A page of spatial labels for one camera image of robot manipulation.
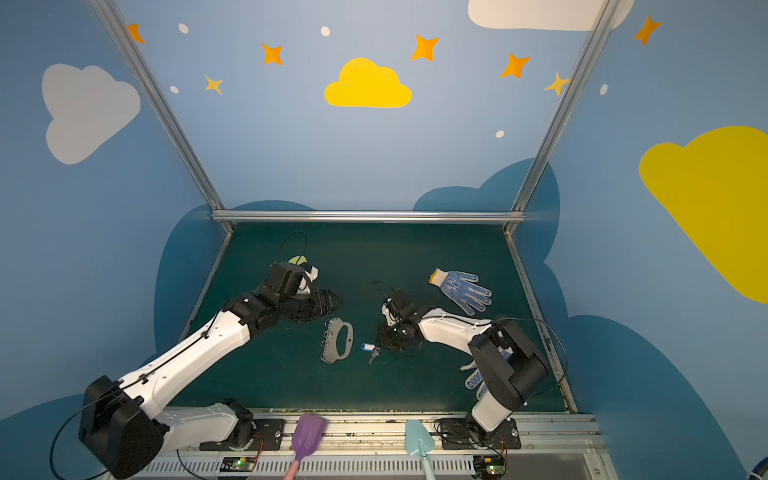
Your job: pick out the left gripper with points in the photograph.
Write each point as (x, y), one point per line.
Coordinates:
(315, 302)

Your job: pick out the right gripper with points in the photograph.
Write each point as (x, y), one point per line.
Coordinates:
(392, 336)

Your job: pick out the metal key holder plate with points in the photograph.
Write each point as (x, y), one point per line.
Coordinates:
(338, 341)

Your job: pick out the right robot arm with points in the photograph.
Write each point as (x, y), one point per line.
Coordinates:
(510, 364)

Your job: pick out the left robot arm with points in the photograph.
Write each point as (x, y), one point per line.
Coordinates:
(125, 423)

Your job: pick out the far blue dotted glove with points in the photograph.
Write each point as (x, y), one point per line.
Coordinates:
(462, 289)

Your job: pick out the blue dotted glove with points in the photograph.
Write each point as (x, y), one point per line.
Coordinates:
(462, 289)
(475, 380)

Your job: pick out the near blue dotted glove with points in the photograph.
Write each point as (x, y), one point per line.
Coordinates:
(475, 380)

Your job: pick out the teal toy shovel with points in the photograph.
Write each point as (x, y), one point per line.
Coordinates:
(419, 443)

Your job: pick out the purple toy shovel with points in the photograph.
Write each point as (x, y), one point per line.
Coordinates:
(306, 438)

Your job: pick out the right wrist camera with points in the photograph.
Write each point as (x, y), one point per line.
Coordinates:
(390, 314)

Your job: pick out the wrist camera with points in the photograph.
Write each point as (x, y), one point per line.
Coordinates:
(309, 275)
(390, 314)

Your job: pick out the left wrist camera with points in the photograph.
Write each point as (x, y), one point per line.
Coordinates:
(309, 275)

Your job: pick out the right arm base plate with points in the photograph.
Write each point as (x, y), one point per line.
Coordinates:
(465, 433)

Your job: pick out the front aluminium rail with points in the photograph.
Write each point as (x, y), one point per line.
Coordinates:
(372, 445)

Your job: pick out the aluminium frame rear bar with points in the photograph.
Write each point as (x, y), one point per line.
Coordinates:
(421, 217)

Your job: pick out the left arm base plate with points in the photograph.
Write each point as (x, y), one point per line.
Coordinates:
(259, 435)

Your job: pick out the aluminium frame left post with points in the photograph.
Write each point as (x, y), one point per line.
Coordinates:
(113, 22)

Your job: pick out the aluminium frame post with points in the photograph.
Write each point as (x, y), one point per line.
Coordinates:
(580, 74)
(113, 22)

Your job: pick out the aluminium frame right post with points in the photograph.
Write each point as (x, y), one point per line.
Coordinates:
(580, 74)

